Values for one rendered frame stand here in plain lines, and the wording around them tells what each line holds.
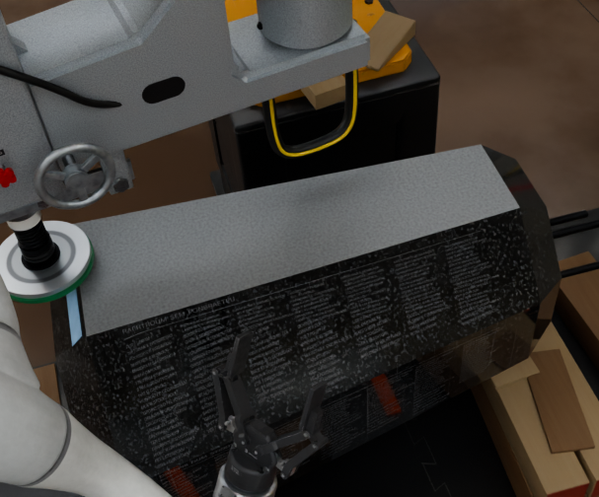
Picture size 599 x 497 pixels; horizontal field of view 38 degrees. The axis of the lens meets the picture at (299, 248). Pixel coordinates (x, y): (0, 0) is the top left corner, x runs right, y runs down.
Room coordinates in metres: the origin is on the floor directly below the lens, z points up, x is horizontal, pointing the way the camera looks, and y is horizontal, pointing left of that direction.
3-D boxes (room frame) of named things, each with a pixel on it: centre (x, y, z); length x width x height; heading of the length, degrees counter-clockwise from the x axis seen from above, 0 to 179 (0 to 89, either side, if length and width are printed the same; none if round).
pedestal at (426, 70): (2.17, -0.09, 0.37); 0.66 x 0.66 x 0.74; 13
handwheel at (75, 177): (1.22, 0.40, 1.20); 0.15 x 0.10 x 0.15; 110
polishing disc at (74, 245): (1.29, 0.56, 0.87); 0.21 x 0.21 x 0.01
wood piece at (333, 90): (1.92, -0.09, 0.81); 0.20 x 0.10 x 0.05; 21
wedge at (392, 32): (2.05, -0.29, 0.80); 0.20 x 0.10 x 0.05; 140
